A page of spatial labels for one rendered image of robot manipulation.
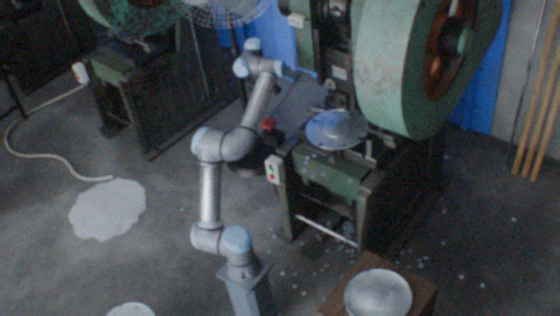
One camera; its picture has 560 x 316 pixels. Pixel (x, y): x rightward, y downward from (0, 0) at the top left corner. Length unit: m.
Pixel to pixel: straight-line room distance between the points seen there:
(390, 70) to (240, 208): 1.76
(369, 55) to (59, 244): 2.36
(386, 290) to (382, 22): 1.18
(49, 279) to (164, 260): 0.70
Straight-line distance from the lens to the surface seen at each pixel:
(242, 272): 2.31
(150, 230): 3.30
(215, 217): 2.24
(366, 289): 2.39
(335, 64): 2.34
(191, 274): 3.01
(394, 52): 1.73
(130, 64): 3.58
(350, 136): 2.44
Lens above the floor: 2.33
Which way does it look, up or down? 41 degrees down
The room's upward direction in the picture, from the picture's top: 8 degrees counter-clockwise
